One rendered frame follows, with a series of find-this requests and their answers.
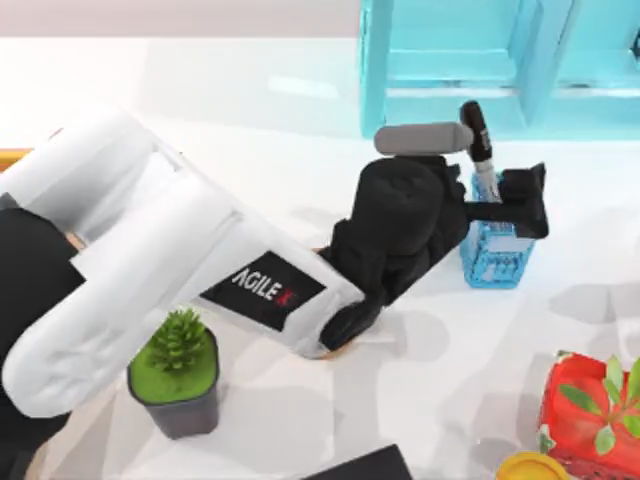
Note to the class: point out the black marker pen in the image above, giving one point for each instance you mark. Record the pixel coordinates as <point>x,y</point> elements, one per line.
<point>479,137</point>

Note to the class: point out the clear blue pen holder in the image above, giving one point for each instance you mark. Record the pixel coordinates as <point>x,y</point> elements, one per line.
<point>495,255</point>

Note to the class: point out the pale grey rounded box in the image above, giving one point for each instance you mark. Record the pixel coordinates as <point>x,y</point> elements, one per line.
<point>425,138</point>

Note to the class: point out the light blue rack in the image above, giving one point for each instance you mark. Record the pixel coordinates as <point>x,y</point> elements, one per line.
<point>450,70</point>

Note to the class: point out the succulent in red pot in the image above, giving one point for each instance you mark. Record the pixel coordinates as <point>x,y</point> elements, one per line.
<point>585,400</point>

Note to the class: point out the yellow round object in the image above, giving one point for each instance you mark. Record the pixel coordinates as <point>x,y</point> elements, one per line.
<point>530,467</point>

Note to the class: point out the flat black object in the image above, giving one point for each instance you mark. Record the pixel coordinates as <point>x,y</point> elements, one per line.
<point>370,465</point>

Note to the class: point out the green plant in grey pot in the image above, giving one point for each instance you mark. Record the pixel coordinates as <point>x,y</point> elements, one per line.
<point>175,370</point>

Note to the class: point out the wooden board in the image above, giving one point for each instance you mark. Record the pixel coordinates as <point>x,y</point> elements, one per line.
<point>12,159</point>

